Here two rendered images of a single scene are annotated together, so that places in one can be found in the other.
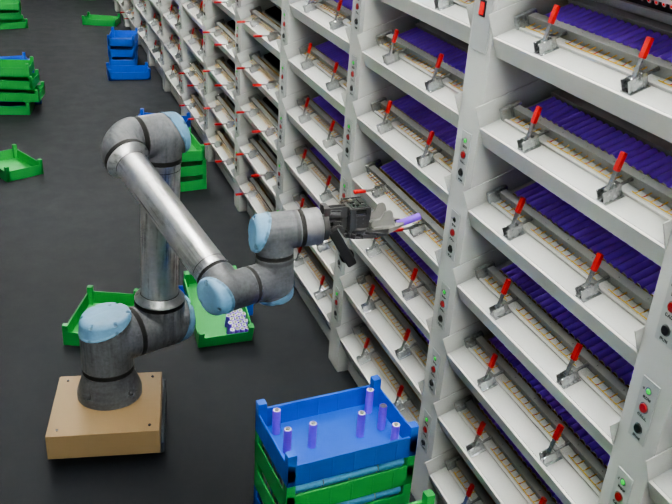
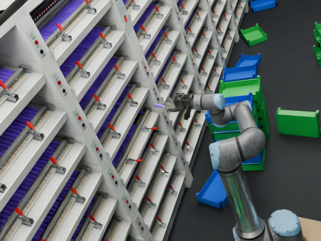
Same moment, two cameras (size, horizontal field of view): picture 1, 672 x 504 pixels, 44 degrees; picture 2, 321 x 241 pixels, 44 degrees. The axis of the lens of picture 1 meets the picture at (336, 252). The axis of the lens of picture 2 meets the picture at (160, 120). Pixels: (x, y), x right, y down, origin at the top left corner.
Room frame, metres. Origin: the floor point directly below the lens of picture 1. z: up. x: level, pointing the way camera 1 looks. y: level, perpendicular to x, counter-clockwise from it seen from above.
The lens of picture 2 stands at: (3.09, 1.45, 2.15)
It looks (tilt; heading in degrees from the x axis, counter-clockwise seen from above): 35 degrees down; 234
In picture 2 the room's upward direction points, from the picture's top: 23 degrees counter-clockwise
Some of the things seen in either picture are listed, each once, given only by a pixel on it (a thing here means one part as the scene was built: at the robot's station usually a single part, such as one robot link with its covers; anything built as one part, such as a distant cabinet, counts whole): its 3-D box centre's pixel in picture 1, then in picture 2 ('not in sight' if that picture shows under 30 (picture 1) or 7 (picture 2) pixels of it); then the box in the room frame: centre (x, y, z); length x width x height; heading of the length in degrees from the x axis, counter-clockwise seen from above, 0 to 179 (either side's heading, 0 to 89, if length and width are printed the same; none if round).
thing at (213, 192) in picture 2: not in sight; (219, 186); (1.76, -0.04, 0.04); 0.30 x 0.20 x 0.08; 5
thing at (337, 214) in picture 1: (344, 220); (185, 102); (1.81, -0.01, 0.85); 0.12 x 0.08 x 0.09; 111
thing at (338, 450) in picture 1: (335, 427); (229, 107); (1.45, -0.03, 0.52); 0.30 x 0.20 x 0.08; 116
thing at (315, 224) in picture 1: (311, 226); (198, 102); (1.79, 0.06, 0.84); 0.10 x 0.05 x 0.09; 21
